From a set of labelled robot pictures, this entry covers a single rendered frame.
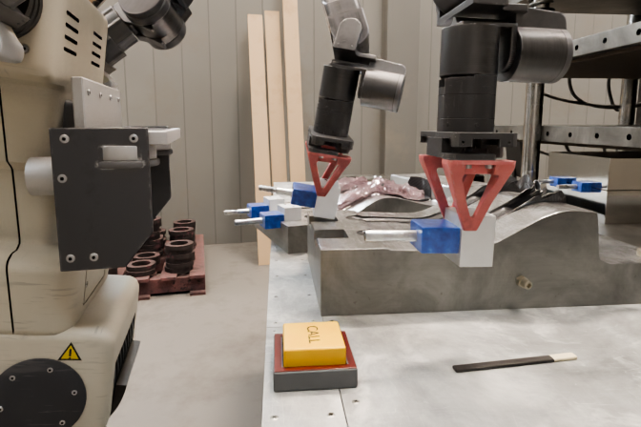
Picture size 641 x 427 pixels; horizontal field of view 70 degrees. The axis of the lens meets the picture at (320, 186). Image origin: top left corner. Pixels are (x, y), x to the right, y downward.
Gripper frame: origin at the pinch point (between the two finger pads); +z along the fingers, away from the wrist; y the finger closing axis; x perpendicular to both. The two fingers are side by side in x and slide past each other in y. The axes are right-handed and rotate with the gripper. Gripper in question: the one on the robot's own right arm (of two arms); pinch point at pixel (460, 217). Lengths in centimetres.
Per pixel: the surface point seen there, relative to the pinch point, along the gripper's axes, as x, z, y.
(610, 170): -67, 1, 64
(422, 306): 0.3, 14.1, 10.0
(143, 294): 99, 94, 228
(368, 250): 7.7, 6.3, 10.0
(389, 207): -4.0, 7.2, 45.5
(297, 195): 16.2, 1.8, 26.8
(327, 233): 11.8, 6.8, 21.0
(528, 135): -63, -7, 97
